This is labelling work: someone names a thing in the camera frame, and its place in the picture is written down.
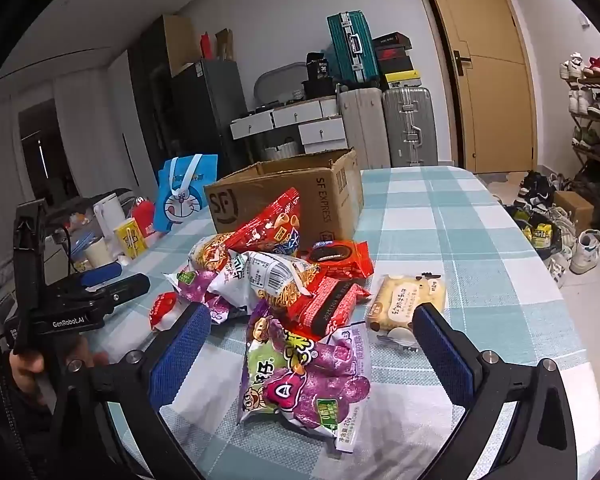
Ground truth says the large purple snack bag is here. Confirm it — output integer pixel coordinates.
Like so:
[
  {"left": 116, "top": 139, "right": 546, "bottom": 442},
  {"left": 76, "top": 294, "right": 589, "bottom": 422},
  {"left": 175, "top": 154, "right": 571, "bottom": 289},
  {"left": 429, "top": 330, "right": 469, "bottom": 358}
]
[{"left": 237, "top": 300, "right": 372, "bottom": 453}]

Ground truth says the small purple snack bag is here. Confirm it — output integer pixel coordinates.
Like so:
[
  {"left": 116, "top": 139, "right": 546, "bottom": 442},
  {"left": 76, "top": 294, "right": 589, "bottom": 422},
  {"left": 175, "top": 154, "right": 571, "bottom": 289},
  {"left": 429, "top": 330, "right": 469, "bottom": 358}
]
[{"left": 161, "top": 267, "right": 236, "bottom": 321}]

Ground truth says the assorted shoe collection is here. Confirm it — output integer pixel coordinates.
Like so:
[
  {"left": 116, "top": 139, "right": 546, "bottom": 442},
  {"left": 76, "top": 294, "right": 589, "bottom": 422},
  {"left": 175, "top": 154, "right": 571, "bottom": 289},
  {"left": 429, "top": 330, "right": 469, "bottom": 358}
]
[{"left": 560, "top": 50, "right": 600, "bottom": 161}]

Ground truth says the teal checked tablecloth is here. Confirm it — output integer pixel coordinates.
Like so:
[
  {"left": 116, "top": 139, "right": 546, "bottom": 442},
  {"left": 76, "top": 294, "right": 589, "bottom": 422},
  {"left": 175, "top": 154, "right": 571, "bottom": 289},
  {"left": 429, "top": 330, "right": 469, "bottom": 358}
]
[{"left": 80, "top": 165, "right": 598, "bottom": 480}]

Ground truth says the black trash bag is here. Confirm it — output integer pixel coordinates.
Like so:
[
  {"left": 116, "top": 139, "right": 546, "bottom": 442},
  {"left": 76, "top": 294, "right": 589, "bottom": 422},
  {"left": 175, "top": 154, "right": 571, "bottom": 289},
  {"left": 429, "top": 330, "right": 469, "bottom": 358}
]
[{"left": 510, "top": 205, "right": 578, "bottom": 261}]

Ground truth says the silver suitcase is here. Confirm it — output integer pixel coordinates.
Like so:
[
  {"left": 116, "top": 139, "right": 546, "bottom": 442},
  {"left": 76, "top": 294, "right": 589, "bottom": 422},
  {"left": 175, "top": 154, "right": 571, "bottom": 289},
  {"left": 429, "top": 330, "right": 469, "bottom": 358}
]
[{"left": 381, "top": 86, "right": 438, "bottom": 168}]

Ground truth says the tall dark wardrobe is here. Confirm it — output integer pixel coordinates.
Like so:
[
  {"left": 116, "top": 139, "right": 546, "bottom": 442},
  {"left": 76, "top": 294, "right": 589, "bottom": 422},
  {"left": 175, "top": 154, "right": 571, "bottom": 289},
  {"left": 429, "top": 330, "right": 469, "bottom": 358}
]
[{"left": 127, "top": 25, "right": 181, "bottom": 181}]

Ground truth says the yellow carton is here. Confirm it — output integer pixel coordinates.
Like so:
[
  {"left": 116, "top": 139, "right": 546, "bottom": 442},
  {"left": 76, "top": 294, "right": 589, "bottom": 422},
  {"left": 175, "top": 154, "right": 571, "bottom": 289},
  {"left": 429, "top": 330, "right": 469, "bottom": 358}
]
[{"left": 114, "top": 217, "right": 148, "bottom": 260}]

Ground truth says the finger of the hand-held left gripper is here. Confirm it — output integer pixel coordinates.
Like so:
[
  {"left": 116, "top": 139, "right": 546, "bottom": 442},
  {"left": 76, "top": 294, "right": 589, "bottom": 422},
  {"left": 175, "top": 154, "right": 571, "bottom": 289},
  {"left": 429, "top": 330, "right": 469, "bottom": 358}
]
[
  {"left": 75, "top": 262, "right": 123, "bottom": 287},
  {"left": 87, "top": 274, "right": 152, "bottom": 307}
]

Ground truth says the blue cartoon tote bag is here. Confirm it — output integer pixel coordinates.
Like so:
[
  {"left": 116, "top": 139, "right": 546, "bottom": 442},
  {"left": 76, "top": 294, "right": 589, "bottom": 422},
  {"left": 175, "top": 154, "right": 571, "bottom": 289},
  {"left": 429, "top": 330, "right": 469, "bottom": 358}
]
[{"left": 154, "top": 154, "right": 220, "bottom": 233}]

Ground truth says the teal suitcase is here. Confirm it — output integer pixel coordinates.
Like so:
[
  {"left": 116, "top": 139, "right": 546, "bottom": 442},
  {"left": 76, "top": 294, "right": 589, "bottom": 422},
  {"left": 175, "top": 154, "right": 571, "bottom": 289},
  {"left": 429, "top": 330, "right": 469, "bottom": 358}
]
[{"left": 326, "top": 12, "right": 381, "bottom": 86}]

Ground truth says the person's left forearm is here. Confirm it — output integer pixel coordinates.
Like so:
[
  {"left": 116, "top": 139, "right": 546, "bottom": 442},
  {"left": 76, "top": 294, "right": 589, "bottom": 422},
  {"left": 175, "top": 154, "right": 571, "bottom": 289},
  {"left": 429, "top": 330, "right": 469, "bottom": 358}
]
[{"left": 0, "top": 350, "right": 56, "bottom": 480}]

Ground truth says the red black wafer packet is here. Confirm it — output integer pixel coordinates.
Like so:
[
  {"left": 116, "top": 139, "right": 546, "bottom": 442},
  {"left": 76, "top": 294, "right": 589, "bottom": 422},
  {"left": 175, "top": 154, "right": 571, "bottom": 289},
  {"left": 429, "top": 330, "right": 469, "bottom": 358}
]
[{"left": 285, "top": 277, "right": 373, "bottom": 338}]

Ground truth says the tan cardboard sheet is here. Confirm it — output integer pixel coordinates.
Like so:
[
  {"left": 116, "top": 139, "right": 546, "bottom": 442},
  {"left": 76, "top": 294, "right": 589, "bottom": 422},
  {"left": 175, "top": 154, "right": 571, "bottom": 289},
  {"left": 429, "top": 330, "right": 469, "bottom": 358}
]
[{"left": 162, "top": 14, "right": 201, "bottom": 78}]

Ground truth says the small red snack packet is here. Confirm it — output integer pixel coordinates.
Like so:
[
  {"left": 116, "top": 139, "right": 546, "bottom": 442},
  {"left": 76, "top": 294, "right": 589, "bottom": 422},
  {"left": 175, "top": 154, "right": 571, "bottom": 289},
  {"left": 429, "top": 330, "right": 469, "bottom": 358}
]
[{"left": 150, "top": 291, "right": 181, "bottom": 332}]

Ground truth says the beige suitcase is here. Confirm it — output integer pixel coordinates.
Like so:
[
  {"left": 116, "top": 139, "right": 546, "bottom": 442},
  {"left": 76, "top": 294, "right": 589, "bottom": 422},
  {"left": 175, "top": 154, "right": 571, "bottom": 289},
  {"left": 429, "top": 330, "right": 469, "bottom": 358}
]
[{"left": 337, "top": 86, "right": 385, "bottom": 170}]

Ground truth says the red cone snack bag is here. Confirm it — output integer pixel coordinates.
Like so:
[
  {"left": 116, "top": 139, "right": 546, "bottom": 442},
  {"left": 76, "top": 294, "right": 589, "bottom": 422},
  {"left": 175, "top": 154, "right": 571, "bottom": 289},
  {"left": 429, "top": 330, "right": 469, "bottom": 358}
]
[{"left": 225, "top": 187, "right": 303, "bottom": 261}]

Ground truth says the small brown cardboard box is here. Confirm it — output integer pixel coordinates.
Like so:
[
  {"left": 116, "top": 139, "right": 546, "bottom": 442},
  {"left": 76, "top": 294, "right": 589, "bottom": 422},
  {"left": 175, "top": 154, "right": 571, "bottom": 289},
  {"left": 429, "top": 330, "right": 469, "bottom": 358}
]
[{"left": 552, "top": 190, "right": 595, "bottom": 233}]

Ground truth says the wicker basket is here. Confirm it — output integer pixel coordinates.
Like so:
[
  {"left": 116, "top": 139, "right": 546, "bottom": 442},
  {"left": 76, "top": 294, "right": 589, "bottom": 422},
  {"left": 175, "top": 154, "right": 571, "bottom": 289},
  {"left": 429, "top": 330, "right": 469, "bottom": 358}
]
[{"left": 260, "top": 140, "right": 301, "bottom": 162}]

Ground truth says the pile of sneakers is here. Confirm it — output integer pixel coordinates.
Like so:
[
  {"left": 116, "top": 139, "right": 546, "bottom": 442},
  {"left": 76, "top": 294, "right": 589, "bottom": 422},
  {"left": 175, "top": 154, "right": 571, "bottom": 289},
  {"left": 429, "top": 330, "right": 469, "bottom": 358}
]
[{"left": 500, "top": 170, "right": 600, "bottom": 291}]

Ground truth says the white noodle snack bag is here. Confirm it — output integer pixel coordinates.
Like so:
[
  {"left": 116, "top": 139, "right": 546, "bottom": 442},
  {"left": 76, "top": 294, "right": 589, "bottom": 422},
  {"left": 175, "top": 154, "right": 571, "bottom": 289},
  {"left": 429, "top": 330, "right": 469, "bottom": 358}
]
[{"left": 215, "top": 250, "right": 326, "bottom": 316}]

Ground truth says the beige cake packet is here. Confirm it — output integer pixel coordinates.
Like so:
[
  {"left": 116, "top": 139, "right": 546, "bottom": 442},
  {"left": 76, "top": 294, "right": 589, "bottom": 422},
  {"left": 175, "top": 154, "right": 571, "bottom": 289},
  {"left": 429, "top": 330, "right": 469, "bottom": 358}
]
[{"left": 365, "top": 272, "right": 448, "bottom": 346}]

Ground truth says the white kettle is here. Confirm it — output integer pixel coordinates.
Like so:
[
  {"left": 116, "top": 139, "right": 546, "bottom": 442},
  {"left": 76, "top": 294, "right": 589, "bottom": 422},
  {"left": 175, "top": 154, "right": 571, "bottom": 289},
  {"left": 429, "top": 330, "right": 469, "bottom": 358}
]
[{"left": 92, "top": 195, "right": 128, "bottom": 256}]

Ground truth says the stack of shoe boxes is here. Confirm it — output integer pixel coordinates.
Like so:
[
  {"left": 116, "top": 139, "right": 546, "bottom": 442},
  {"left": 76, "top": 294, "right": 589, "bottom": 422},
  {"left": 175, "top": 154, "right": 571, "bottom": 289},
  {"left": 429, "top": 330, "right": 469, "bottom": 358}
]
[{"left": 371, "top": 32, "right": 423, "bottom": 90}]

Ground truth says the cream cup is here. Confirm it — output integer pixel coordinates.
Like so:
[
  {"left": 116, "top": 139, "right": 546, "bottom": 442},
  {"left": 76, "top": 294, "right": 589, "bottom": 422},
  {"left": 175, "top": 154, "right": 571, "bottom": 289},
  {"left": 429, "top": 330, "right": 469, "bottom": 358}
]
[{"left": 82, "top": 237, "right": 113, "bottom": 268}]

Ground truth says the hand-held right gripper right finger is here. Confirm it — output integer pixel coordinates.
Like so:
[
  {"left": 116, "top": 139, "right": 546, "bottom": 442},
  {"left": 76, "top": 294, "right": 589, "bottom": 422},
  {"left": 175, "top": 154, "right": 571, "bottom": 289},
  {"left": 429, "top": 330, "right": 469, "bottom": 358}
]
[{"left": 411, "top": 303, "right": 576, "bottom": 480}]

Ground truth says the orange noodle snack bag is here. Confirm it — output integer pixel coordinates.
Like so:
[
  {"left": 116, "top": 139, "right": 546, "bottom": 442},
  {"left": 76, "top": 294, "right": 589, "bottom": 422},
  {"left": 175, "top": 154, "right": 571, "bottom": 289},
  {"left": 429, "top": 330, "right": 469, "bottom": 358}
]
[{"left": 187, "top": 232, "right": 246, "bottom": 281}]

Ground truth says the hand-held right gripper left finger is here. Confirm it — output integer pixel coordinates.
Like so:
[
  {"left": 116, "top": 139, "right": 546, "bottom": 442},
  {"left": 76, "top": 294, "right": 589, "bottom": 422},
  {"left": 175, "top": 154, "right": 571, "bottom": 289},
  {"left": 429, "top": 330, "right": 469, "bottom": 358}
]
[{"left": 50, "top": 301, "right": 213, "bottom": 480}]

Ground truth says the red cookie pack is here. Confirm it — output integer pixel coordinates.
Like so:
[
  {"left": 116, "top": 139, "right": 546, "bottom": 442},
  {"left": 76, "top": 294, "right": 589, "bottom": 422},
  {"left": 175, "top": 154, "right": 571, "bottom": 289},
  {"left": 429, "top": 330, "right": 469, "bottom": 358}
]
[{"left": 300, "top": 240, "right": 376, "bottom": 281}]

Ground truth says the wooden door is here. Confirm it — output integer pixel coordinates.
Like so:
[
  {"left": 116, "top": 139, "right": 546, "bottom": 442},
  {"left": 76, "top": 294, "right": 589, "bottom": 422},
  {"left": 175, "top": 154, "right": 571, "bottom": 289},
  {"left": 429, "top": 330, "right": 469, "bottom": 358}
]
[{"left": 415, "top": 0, "right": 538, "bottom": 175}]

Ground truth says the red white pouch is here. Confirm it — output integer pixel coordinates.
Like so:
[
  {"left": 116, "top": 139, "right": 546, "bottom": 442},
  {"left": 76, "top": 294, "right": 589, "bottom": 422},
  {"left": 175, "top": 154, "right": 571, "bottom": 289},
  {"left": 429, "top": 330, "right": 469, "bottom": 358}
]
[{"left": 130, "top": 199, "right": 157, "bottom": 236}]

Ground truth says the white drawer desk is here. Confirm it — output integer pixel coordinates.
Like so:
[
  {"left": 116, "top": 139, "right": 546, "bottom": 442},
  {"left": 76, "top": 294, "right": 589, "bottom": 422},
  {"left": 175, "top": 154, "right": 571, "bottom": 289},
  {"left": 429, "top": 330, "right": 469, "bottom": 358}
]
[{"left": 230, "top": 97, "right": 348, "bottom": 161}]

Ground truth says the brown paper bag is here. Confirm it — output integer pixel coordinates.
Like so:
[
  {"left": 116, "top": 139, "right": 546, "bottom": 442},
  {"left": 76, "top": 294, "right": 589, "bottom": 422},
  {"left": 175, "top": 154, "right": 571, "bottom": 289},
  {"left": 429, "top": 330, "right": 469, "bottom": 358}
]
[{"left": 214, "top": 27, "right": 235, "bottom": 61}]

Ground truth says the person's left hand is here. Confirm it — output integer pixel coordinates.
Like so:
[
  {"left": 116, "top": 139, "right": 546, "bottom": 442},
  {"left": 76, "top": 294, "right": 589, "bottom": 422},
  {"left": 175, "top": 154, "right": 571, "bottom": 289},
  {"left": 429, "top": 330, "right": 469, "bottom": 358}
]
[{"left": 9, "top": 337, "right": 111, "bottom": 407}]

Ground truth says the grey oval frame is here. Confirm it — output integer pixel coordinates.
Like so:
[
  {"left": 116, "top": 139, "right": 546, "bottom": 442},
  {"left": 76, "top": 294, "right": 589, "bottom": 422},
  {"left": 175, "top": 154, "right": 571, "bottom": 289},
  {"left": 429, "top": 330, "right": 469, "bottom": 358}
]
[{"left": 254, "top": 62, "right": 311, "bottom": 111}]

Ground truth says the dark grey refrigerator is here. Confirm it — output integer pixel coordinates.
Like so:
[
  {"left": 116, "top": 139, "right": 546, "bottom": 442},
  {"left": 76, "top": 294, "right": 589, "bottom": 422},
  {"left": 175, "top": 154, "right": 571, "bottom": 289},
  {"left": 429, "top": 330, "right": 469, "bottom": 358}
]
[{"left": 170, "top": 57, "right": 251, "bottom": 181}]

